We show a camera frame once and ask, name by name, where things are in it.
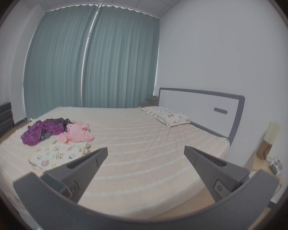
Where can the purple satin garment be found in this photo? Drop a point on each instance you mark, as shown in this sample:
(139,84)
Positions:
(36,134)

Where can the white printed pillow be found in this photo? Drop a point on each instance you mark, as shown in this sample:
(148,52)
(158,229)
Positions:
(168,116)

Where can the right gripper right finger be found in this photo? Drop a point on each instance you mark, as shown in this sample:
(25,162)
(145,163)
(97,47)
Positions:
(213,171)

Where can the small grey device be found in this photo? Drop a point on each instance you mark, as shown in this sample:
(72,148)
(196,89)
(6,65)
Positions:
(276,168)

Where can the grey bedside table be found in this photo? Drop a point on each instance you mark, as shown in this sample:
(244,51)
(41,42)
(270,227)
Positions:
(150,102)

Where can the bed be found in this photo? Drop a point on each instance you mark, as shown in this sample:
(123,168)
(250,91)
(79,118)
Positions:
(146,140)

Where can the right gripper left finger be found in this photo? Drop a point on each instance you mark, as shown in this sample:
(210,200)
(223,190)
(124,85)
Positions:
(79,171)

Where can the white printed pyjama top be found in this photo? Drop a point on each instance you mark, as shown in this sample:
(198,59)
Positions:
(55,154)

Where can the black garment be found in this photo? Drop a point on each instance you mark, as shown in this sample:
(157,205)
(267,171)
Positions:
(60,122)

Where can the pink garment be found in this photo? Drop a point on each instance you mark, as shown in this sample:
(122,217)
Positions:
(76,133)

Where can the dark grey garment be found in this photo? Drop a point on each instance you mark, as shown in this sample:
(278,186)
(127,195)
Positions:
(46,136)

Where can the white table lamp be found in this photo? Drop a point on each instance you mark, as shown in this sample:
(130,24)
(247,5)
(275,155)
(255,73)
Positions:
(271,134)

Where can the black chest of drawers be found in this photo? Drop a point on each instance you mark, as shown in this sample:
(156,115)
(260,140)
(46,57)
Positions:
(1,123)

